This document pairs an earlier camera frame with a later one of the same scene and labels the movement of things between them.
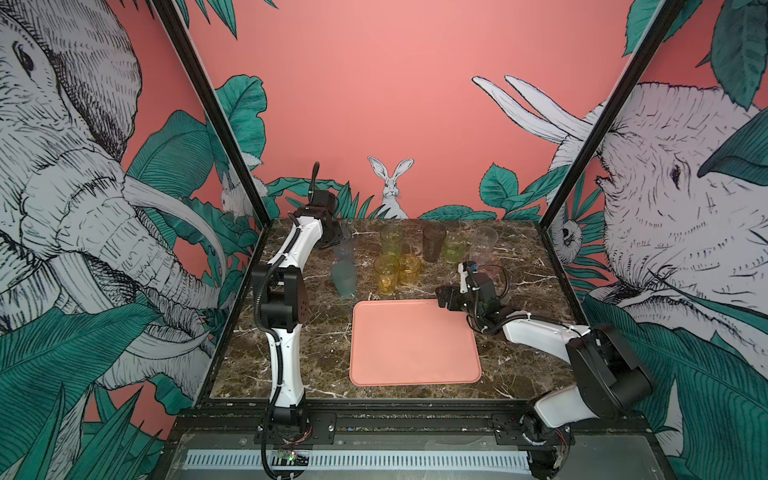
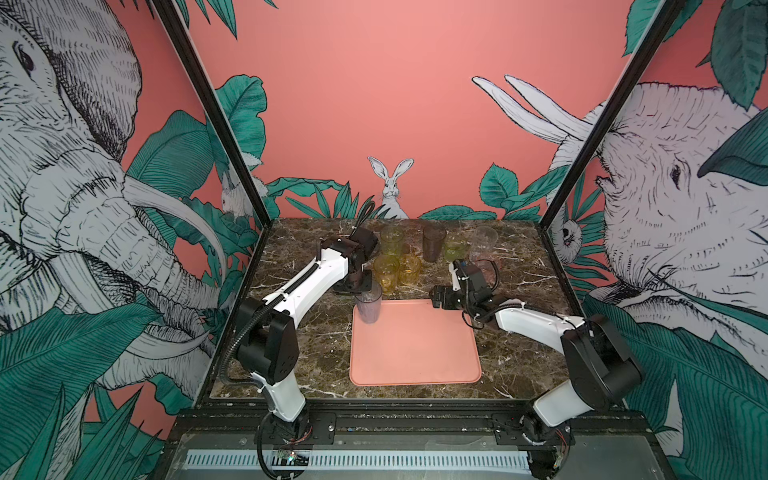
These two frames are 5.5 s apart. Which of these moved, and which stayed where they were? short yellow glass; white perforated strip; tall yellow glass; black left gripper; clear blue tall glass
Moved: clear blue tall glass; black left gripper
Stayed: tall yellow glass; short yellow glass; white perforated strip
